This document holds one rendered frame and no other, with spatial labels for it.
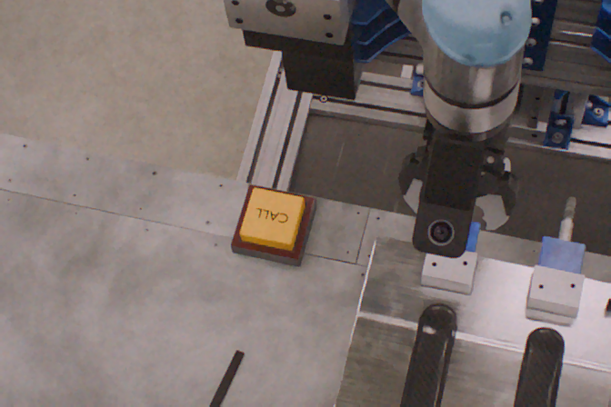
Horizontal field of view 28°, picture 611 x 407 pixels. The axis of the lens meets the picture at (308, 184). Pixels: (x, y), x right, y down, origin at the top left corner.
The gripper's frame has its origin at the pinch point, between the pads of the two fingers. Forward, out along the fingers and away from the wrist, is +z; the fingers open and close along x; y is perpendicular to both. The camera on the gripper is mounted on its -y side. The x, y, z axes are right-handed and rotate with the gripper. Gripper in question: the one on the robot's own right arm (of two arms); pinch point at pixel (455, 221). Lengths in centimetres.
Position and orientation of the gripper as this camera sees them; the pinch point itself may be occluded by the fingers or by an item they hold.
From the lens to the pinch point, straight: 117.3
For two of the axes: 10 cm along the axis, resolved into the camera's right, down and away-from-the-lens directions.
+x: -9.7, -1.9, 1.7
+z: 0.7, 4.4, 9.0
